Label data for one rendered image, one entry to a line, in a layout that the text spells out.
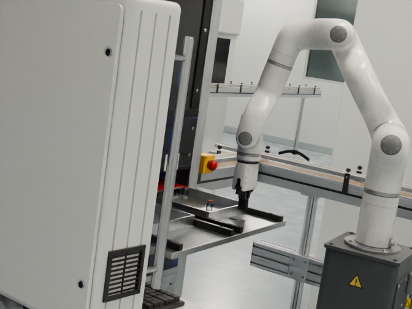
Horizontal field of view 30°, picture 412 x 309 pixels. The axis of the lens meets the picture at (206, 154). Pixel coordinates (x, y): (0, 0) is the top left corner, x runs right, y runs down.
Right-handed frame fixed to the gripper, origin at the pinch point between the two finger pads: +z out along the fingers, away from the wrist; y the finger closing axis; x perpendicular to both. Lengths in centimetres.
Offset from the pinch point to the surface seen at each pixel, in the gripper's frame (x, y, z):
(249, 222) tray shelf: 6.2, 5.1, 4.4
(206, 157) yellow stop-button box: -26.5, -15.0, -10.8
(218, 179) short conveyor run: -39, -46, 3
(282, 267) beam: -21, -84, 45
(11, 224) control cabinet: -2, 107, -8
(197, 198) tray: -22.6, -5.3, 3.3
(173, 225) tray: -1.7, 39.8, 2.0
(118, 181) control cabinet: 27, 106, -24
